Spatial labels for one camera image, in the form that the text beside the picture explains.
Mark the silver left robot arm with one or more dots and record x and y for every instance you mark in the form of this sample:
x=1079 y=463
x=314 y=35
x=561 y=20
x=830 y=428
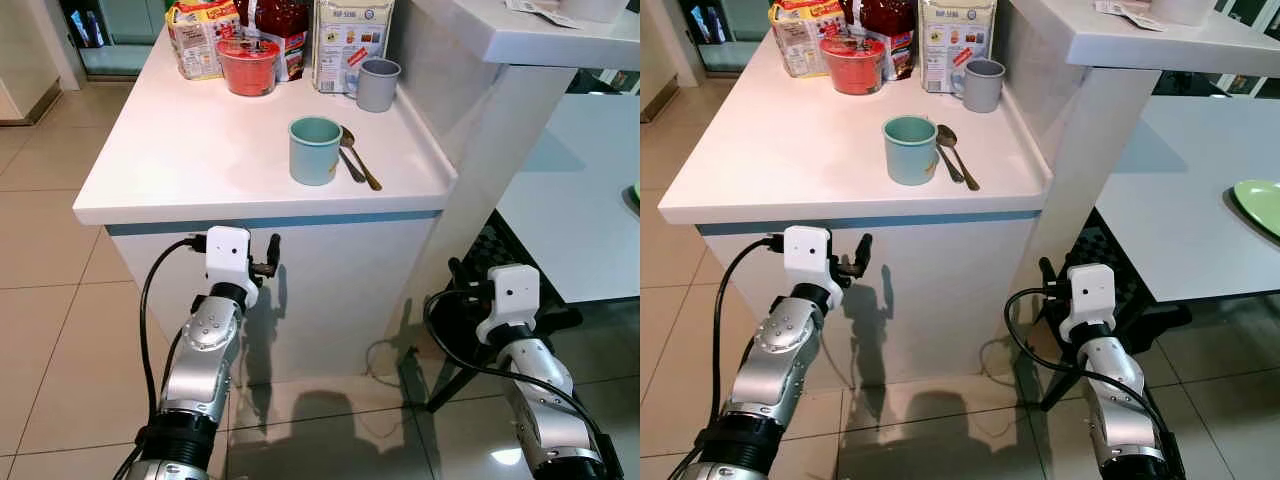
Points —
x=205 y=350
x=780 y=350

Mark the white printed paper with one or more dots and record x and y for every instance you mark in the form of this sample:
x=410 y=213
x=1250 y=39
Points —
x=540 y=10
x=1125 y=12

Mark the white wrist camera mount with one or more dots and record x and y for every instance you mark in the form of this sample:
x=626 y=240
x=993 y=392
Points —
x=512 y=290
x=1090 y=290
x=228 y=255
x=808 y=255

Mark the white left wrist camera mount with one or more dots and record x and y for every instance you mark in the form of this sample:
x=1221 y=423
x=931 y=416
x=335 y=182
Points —
x=228 y=255
x=808 y=255

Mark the black woven chair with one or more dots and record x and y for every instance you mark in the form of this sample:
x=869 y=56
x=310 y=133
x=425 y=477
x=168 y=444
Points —
x=497 y=240
x=1100 y=245

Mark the white cracker bag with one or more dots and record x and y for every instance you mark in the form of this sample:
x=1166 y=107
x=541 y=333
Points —
x=950 y=40
x=345 y=40

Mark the red instant noodle bowl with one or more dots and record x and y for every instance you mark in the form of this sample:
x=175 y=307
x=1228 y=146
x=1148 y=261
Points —
x=248 y=72
x=852 y=70

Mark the dark red snack packet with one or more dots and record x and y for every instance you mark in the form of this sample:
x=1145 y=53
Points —
x=890 y=15
x=285 y=15

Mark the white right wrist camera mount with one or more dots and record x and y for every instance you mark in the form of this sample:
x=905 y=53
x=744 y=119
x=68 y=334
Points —
x=512 y=290
x=1090 y=290

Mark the white kitchen island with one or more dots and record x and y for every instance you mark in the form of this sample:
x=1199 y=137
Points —
x=930 y=290
x=330 y=290

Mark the grey dining table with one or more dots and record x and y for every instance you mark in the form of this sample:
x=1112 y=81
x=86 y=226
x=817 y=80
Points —
x=580 y=230
x=1180 y=230

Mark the teal mug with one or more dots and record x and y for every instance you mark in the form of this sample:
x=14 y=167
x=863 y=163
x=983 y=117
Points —
x=315 y=160
x=908 y=160

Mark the glass door cabinet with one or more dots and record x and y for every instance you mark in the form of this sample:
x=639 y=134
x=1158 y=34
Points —
x=740 y=25
x=120 y=30

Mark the grey mug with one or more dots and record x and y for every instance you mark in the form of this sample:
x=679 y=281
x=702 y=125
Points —
x=982 y=90
x=378 y=90

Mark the yellow snack packet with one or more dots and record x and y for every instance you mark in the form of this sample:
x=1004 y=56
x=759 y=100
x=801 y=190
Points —
x=195 y=45
x=800 y=45

